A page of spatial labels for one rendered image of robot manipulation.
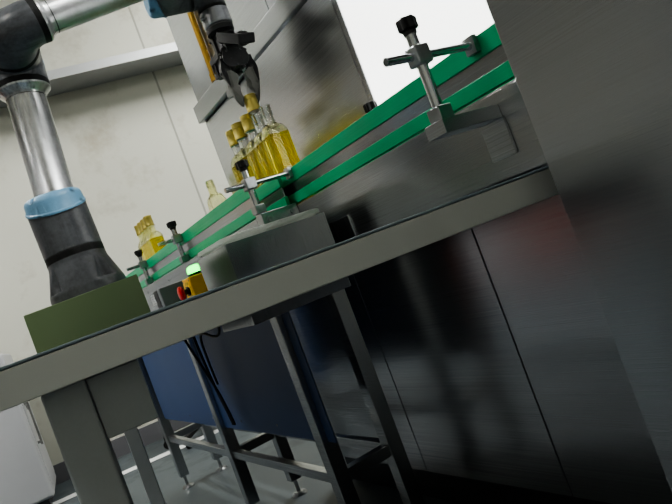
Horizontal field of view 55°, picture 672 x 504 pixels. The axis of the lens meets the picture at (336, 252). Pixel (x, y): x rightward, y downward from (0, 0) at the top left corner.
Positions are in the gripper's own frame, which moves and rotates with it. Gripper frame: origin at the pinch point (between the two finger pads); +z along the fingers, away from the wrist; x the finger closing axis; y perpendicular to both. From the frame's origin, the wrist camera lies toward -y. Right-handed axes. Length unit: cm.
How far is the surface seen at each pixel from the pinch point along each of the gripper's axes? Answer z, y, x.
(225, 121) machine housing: -10, 49, -15
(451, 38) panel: 15, -58, -12
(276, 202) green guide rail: 27.7, -5.7, 6.2
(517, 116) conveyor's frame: 36, -82, 6
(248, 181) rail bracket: 22.6, -14.6, 15.5
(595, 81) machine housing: 38, -106, 22
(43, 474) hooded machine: 99, 254, 61
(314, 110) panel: 8.6, -7.4, -12.0
